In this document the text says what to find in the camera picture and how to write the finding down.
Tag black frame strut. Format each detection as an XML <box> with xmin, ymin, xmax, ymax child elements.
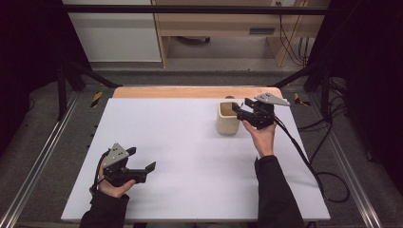
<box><xmin>269</xmin><ymin>61</ymin><xmax>332</xmax><ymax>123</ymax></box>
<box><xmin>56</xmin><ymin>60</ymin><xmax>123</xmax><ymax>122</ymax></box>

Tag grey chair base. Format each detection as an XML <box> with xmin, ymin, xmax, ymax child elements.
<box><xmin>175</xmin><ymin>35</ymin><xmax>212</xmax><ymax>45</ymax></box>

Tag dark drawer handle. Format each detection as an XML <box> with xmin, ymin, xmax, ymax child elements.
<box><xmin>248</xmin><ymin>28</ymin><xmax>276</xmax><ymax>36</ymax></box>

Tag light wooden desk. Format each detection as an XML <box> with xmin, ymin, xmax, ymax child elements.
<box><xmin>151</xmin><ymin>0</ymin><xmax>331</xmax><ymax>68</ymax></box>

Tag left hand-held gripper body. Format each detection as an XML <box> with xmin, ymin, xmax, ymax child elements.
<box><xmin>103</xmin><ymin>142</ymin><xmax>148</xmax><ymax>188</ymax></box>

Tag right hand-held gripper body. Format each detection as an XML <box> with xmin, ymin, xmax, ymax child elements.
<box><xmin>238</xmin><ymin>92</ymin><xmax>291</xmax><ymax>130</ymax></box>

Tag black curtain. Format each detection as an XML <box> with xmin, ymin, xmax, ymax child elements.
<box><xmin>0</xmin><ymin>0</ymin><xmax>93</xmax><ymax>156</ymax></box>
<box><xmin>305</xmin><ymin>0</ymin><xmax>403</xmax><ymax>184</ymax></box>

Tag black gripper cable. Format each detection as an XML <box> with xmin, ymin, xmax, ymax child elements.
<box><xmin>274</xmin><ymin>116</ymin><xmax>351</xmax><ymax>204</ymax></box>
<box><xmin>89</xmin><ymin>150</ymin><xmax>110</xmax><ymax>195</ymax></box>

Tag person's right hand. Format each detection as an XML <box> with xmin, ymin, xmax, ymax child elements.
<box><xmin>241</xmin><ymin>119</ymin><xmax>278</xmax><ymax>159</ymax></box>

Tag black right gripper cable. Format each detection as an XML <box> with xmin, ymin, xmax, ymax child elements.
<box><xmin>274</xmin><ymin>116</ymin><xmax>351</xmax><ymax>204</ymax></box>

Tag cream square ceramic cup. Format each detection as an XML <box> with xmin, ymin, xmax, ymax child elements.
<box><xmin>216</xmin><ymin>101</ymin><xmax>241</xmax><ymax>137</ymax></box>

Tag white cabinet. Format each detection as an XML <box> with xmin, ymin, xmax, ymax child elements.
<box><xmin>62</xmin><ymin>0</ymin><xmax>163</xmax><ymax>64</ymax></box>

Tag person's left hand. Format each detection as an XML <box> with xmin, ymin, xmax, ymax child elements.
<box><xmin>97</xmin><ymin>166</ymin><xmax>137</xmax><ymax>199</ymax></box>

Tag black crossbar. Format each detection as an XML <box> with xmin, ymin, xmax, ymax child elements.
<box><xmin>61</xmin><ymin>4</ymin><xmax>331</xmax><ymax>16</ymax></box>

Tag wooden table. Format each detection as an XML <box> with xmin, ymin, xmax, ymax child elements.
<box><xmin>112</xmin><ymin>85</ymin><xmax>283</xmax><ymax>100</ymax></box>

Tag aluminium floor rail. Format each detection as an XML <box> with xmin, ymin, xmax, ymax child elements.
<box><xmin>0</xmin><ymin>91</ymin><xmax>80</xmax><ymax>228</ymax></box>
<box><xmin>308</xmin><ymin>94</ymin><xmax>384</xmax><ymax>228</ymax></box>

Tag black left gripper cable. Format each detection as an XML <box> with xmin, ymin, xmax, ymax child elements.
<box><xmin>89</xmin><ymin>150</ymin><xmax>110</xmax><ymax>195</ymax></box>

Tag white foam board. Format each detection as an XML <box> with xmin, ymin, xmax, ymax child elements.
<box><xmin>61</xmin><ymin>97</ymin><xmax>331</xmax><ymax>222</ymax></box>

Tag black floor cables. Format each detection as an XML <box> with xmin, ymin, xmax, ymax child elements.
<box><xmin>297</xmin><ymin>77</ymin><xmax>350</xmax><ymax>165</ymax></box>

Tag bundle of desk cables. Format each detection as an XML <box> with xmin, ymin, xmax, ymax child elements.
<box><xmin>275</xmin><ymin>1</ymin><xmax>317</xmax><ymax>67</ymax></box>

